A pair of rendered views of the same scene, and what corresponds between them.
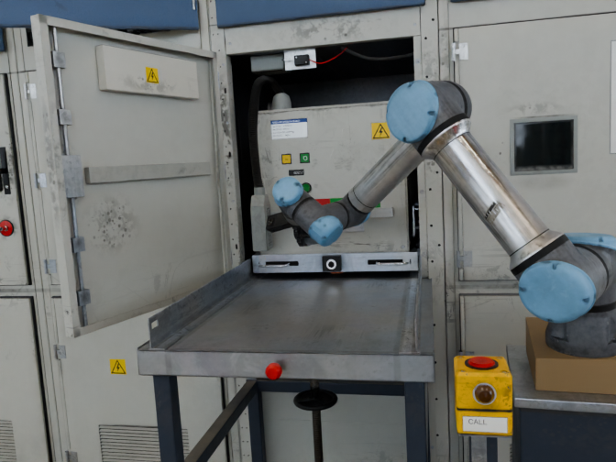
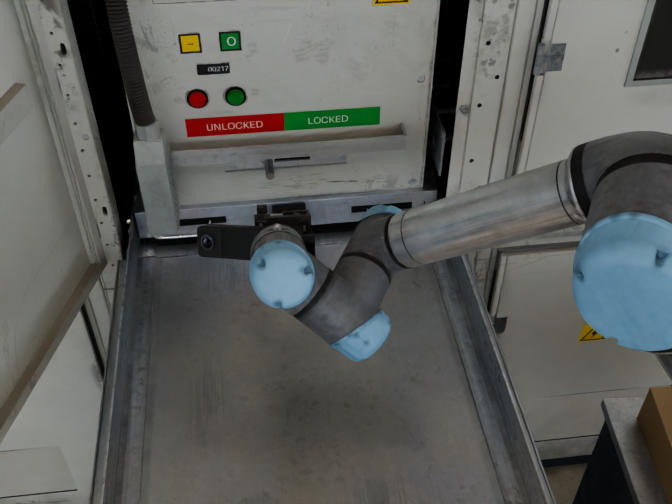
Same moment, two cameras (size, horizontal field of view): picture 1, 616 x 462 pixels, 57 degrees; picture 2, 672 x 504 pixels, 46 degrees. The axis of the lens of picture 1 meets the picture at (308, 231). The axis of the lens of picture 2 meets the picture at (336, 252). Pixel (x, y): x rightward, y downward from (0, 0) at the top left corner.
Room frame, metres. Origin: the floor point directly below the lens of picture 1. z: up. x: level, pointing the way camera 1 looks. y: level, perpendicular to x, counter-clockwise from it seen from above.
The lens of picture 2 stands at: (0.74, 0.20, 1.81)
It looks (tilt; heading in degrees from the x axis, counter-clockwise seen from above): 43 degrees down; 341
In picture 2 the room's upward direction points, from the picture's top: straight up
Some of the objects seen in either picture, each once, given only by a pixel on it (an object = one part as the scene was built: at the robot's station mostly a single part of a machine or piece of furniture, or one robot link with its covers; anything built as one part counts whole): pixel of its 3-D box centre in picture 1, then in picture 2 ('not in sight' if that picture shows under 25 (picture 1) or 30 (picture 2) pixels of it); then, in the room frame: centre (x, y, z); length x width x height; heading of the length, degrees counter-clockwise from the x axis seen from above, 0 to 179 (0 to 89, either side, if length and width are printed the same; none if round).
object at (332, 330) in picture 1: (311, 317); (310, 409); (1.43, 0.00, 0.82); 0.68 x 0.62 x 0.06; 168
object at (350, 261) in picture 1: (334, 261); (288, 205); (1.82, -0.08, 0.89); 0.54 x 0.05 x 0.06; 78
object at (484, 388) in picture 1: (484, 395); not in sight; (0.79, -0.24, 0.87); 0.03 x 0.01 x 0.03; 78
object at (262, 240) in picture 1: (261, 222); (157, 178); (1.78, 0.14, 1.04); 0.08 x 0.05 x 0.17; 168
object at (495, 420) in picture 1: (481, 394); not in sight; (0.84, -0.25, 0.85); 0.08 x 0.08 x 0.10; 78
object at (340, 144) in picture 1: (328, 183); (282, 89); (1.81, -0.08, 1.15); 0.48 x 0.01 x 0.48; 78
